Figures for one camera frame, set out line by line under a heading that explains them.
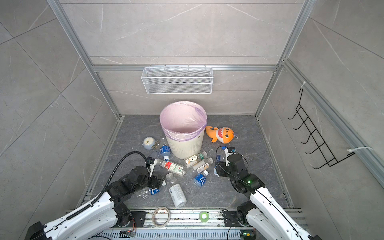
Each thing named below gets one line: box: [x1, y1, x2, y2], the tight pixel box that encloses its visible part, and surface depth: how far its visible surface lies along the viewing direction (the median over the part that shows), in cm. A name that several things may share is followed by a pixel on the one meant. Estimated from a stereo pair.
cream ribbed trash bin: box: [161, 122, 207, 159], surface depth 78 cm
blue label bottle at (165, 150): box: [159, 144, 171, 161], surface depth 95 cm
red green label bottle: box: [156, 158, 186, 176], surface depth 87 cm
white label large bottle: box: [166, 173, 187, 208], surface depth 78 cm
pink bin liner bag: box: [159, 101, 208, 142], surface depth 90 cm
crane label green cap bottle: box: [185, 151, 208, 165], surface depth 92 cm
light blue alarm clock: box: [142, 136, 156, 150], surface depth 101 cm
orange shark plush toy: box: [205, 126, 235, 144], surface depth 101 cm
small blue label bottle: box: [187, 170, 209, 193], surface depth 84 cm
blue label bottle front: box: [136, 188, 160, 200], surface depth 79 cm
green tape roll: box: [199, 210, 210, 223], surface depth 76 cm
